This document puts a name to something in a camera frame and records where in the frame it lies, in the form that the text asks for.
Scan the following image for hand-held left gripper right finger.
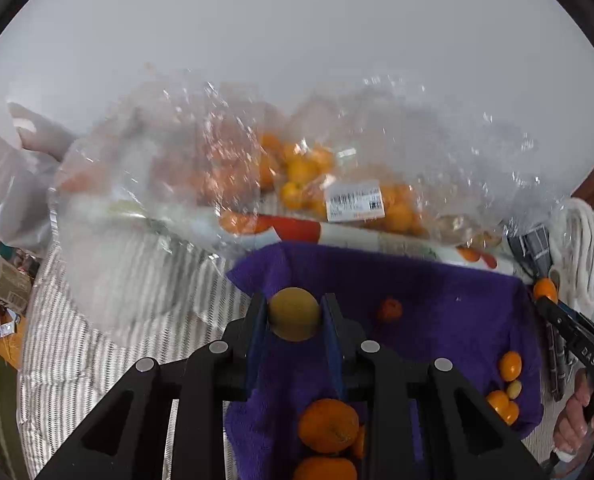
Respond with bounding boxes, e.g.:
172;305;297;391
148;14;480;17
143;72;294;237
318;291;548;480

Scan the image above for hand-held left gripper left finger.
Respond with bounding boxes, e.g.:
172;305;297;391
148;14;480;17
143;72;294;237
34;291;270;480

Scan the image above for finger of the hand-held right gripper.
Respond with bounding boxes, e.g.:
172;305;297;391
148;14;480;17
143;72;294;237
534;297;592;350

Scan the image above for large orange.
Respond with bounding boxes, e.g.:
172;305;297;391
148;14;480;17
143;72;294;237
297;398;361;455
292;456;359;480

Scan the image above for person's right hand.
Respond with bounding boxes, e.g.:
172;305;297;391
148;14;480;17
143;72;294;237
552;367;594;463

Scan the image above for medium orange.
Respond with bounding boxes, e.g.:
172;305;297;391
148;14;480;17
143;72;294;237
498;350;523;382

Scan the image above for small red tomato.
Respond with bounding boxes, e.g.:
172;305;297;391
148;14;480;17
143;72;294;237
377;298;404;324

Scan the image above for purple towel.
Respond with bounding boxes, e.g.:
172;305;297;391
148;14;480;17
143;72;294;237
223;241;545;480

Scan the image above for white barcode label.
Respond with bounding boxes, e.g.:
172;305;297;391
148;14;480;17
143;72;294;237
325;182;384;223

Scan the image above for striped bed cover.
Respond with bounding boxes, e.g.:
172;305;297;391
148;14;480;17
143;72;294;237
17;195;568;480

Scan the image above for clear plastic bag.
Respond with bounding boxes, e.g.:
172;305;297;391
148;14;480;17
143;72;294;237
272;72;575;256
50;65;283;333

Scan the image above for pile of packed small oranges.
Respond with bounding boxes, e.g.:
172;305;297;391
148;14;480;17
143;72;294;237
259;132;430;236

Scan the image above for small packets at left edge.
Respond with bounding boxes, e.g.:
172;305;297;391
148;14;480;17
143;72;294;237
0;255;33;316

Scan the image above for white plastic bag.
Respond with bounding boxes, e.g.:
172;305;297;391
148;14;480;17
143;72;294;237
0;102;78;256

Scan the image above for white rope bundle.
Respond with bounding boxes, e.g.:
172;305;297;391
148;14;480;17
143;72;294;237
547;197;594;311

